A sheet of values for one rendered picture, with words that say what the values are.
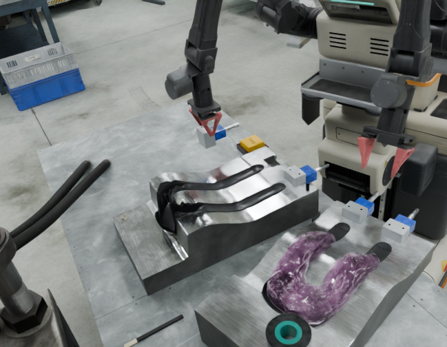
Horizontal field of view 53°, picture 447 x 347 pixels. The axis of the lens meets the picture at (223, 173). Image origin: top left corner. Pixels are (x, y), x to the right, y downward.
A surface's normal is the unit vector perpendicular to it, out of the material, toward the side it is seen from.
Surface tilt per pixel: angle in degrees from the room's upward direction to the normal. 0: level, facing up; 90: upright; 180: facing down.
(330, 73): 90
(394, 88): 63
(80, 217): 0
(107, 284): 0
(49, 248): 0
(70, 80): 91
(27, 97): 90
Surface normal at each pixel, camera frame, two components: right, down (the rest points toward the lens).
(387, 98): -0.63, 0.10
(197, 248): 0.47, 0.47
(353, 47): -0.62, 0.62
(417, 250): -0.12, -0.80
